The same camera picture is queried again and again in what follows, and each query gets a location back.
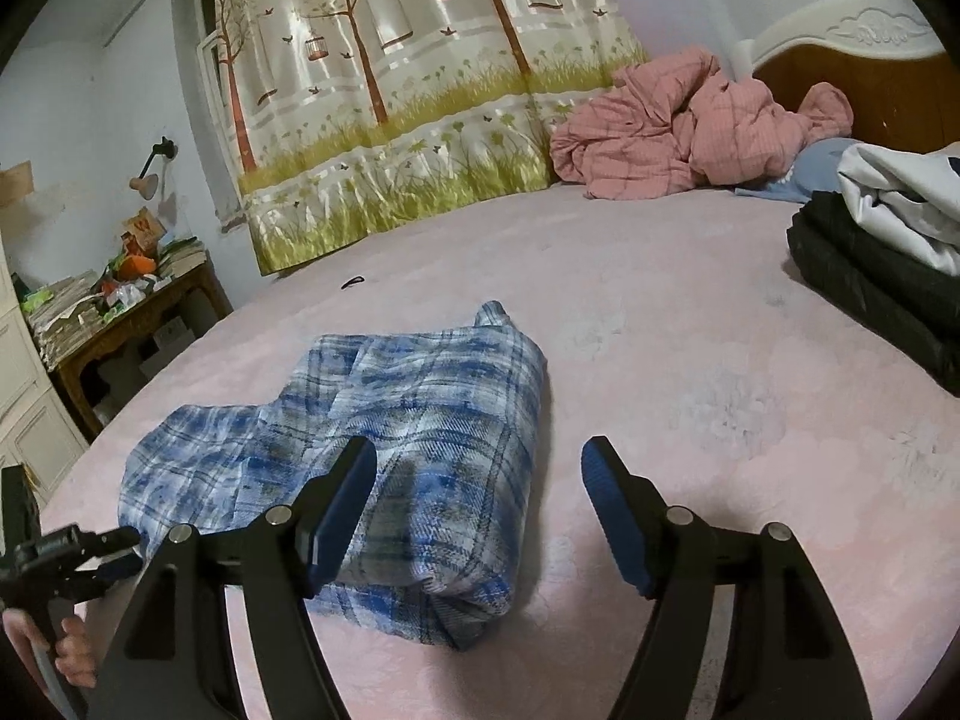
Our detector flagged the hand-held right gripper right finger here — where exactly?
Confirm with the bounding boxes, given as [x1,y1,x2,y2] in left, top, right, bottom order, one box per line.
[581,435,875,720]

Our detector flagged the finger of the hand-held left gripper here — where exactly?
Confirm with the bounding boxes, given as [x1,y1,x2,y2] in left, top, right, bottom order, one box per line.
[71,525,143,552]
[67,553,145,601]

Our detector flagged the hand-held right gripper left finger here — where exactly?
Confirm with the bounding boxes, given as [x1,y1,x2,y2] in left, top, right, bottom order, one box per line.
[90,435,378,720]

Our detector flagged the blue plaid shirt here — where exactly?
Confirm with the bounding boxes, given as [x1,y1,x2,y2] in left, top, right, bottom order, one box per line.
[118,300,547,652]

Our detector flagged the black folded clothes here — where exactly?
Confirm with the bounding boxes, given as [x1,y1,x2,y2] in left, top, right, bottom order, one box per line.
[786,191,960,398]

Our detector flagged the person's left hand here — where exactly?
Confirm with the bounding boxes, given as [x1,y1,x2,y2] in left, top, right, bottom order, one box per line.
[2,607,98,689]

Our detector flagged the white cabinet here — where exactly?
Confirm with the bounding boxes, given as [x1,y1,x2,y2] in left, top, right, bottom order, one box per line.
[0,240,91,518]

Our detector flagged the pink bed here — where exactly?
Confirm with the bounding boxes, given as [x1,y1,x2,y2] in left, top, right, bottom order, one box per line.
[30,184,960,720]

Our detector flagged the stack of newspapers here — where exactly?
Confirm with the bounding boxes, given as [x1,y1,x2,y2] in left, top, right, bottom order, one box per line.
[21,274,106,372]

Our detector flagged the wooden side table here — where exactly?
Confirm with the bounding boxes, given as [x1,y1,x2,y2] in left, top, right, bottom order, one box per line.
[49,259,233,440]

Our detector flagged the stack of books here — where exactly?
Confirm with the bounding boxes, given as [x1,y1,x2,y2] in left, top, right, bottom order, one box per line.
[157,238,207,278]

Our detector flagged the cardboard box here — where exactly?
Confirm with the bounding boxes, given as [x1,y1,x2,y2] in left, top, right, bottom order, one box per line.
[0,160,35,207]

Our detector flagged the pink quilt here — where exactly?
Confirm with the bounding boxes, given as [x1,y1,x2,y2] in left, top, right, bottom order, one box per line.
[550,45,856,201]

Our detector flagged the blue pillow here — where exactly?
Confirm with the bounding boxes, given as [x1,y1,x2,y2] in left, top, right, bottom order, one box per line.
[735,137,856,205]

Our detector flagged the white garment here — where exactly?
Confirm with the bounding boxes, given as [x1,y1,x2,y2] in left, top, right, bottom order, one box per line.
[836,139,960,276]

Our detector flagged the tree print curtain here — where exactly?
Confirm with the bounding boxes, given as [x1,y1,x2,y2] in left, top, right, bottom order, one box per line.
[214,0,652,275]

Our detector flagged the white framed window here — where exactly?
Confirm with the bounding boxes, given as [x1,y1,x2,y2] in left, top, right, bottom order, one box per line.
[171,0,248,200]

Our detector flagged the white and wooden headboard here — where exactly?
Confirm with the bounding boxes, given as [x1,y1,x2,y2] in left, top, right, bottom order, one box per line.
[739,0,960,158]

